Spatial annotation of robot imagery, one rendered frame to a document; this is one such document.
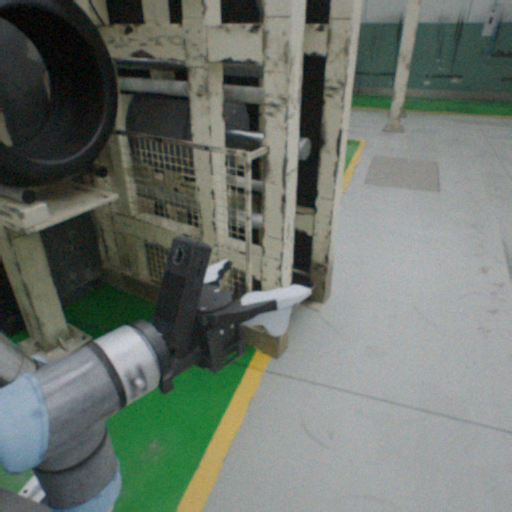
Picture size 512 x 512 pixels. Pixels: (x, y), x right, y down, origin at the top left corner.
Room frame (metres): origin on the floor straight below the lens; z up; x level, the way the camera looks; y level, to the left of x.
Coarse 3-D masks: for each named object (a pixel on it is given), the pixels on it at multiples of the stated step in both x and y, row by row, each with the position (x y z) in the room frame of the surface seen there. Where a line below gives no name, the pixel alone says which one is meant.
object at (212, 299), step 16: (208, 288) 0.42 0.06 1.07; (208, 304) 0.38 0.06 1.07; (224, 304) 0.38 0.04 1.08; (144, 320) 0.35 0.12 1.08; (208, 320) 0.36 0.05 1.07; (160, 336) 0.33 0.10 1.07; (192, 336) 0.36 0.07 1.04; (208, 336) 0.35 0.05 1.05; (224, 336) 0.37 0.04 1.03; (240, 336) 0.38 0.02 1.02; (160, 352) 0.31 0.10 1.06; (176, 352) 0.34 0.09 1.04; (192, 352) 0.35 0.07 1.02; (208, 352) 0.35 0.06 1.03; (224, 352) 0.36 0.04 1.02; (240, 352) 0.38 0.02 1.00; (176, 368) 0.33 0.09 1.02; (208, 368) 0.35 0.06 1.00; (160, 384) 0.32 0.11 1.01
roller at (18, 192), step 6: (0, 186) 1.22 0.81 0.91; (6, 186) 1.21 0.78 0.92; (12, 186) 1.20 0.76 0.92; (18, 186) 1.20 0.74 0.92; (0, 192) 1.22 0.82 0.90; (6, 192) 1.20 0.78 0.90; (12, 192) 1.18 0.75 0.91; (18, 192) 1.17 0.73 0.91; (24, 192) 1.16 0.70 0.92; (30, 192) 1.17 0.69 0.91; (18, 198) 1.16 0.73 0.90; (24, 198) 1.15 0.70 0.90; (30, 198) 1.17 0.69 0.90
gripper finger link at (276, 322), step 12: (276, 288) 0.41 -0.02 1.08; (288, 288) 0.41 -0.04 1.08; (300, 288) 0.41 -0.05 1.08; (240, 300) 0.39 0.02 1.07; (252, 300) 0.39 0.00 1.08; (264, 300) 0.39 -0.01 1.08; (288, 300) 0.39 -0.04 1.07; (300, 300) 0.40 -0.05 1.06; (276, 312) 0.39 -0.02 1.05; (288, 312) 0.40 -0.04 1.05; (252, 324) 0.39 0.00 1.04; (264, 324) 0.39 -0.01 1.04; (276, 324) 0.39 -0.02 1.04
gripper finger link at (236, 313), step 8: (232, 304) 0.38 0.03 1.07; (240, 304) 0.38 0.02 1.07; (248, 304) 0.38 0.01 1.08; (256, 304) 0.38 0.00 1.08; (264, 304) 0.38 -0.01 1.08; (272, 304) 0.38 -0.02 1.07; (216, 312) 0.37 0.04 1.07; (224, 312) 0.37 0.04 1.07; (232, 312) 0.36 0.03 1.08; (240, 312) 0.36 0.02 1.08; (248, 312) 0.37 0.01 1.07; (256, 312) 0.37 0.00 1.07; (264, 312) 0.38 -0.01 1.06; (224, 320) 0.36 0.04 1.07; (232, 320) 0.36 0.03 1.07; (240, 320) 0.36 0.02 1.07; (248, 320) 0.36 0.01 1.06
